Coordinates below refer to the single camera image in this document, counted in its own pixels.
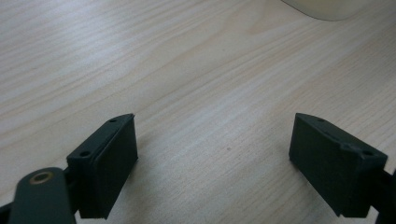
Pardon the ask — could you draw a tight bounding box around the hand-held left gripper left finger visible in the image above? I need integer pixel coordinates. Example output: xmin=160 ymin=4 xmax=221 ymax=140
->
xmin=65 ymin=113 xmax=139 ymax=220

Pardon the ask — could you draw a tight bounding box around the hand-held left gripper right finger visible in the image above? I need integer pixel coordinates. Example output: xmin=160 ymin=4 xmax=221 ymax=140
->
xmin=288 ymin=112 xmax=389 ymax=218

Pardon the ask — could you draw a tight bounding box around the cream white container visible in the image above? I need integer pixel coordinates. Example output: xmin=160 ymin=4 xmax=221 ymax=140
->
xmin=280 ymin=0 xmax=375 ymax=22

